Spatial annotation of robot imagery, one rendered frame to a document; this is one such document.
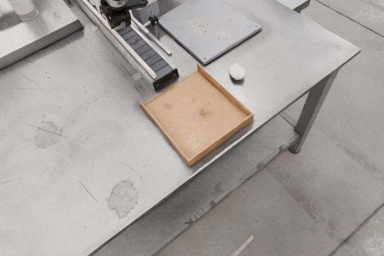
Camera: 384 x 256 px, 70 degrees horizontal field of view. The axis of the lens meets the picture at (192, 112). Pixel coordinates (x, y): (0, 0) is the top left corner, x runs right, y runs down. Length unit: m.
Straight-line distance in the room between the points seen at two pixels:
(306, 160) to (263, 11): 0.95
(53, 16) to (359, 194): 1.83
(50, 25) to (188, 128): 0.83
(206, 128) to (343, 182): 1.12
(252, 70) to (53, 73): 0.80
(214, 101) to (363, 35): 1.88
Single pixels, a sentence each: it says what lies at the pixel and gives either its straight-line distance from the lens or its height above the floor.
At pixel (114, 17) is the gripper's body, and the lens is 1.04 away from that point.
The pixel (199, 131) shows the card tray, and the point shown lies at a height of 0.83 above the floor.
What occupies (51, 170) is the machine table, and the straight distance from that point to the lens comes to 1.01.
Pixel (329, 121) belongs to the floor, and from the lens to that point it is 2.02.
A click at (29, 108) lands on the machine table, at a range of 1.21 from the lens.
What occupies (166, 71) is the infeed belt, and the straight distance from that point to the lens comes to 1.02.
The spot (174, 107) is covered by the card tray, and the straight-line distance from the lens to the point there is 0.97.
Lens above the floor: 1.61
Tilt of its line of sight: 55 degrees down
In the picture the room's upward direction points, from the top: 11 degrees counter-clockwise
